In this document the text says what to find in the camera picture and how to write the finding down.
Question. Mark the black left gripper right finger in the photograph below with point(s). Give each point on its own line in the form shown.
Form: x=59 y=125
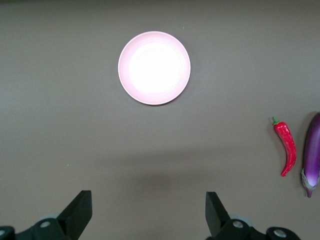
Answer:
x=216 y=220

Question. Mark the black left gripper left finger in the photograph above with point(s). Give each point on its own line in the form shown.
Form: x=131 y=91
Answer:
x=75 y=217

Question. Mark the red chili pepper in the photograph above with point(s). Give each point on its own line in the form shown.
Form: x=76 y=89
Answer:
x=287 y=145

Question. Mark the purple eggplant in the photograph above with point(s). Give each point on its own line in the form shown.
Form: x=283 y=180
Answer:
x=312 y=155

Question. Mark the pink round plate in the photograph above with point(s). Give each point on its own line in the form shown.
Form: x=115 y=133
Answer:
x=154 y=68

